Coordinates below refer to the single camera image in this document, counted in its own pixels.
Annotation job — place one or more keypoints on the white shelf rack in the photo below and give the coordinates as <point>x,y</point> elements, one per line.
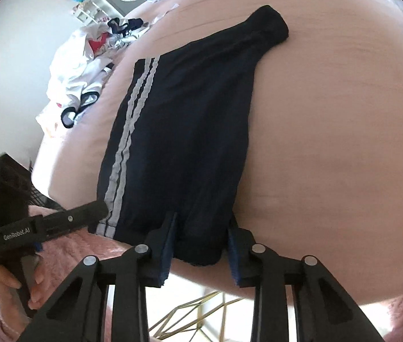
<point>87,12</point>

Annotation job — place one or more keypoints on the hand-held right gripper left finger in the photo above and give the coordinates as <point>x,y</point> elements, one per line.
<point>164,256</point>

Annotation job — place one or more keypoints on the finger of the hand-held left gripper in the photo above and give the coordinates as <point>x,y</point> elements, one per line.
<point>76,217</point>

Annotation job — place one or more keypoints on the red cloth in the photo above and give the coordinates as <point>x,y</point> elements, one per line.
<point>98,44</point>

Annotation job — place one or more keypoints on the pink bed sheet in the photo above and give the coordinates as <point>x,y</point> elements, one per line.
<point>329,114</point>

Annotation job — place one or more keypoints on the navy white-striped pants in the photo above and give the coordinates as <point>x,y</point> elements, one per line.
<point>187,131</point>

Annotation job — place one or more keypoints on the white navy-collared top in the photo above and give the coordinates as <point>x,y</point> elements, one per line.
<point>130,25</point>

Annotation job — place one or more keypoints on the white navy-trimmed shirt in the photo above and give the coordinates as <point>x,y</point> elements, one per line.
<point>96,82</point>

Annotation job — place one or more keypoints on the person's left hand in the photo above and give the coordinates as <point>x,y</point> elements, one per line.
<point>37,278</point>

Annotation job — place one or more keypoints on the person's left forearm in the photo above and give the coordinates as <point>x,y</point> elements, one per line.
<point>5,327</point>

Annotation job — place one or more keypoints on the small white cloth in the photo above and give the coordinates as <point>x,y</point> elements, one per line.
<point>50,121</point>

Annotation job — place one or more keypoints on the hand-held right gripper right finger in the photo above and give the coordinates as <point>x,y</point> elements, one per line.
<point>235,256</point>

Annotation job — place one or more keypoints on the person's pink fleece clothing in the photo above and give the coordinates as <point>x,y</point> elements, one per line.
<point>73,242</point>

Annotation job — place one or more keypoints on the plain white garment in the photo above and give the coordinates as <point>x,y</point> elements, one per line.
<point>69,42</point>

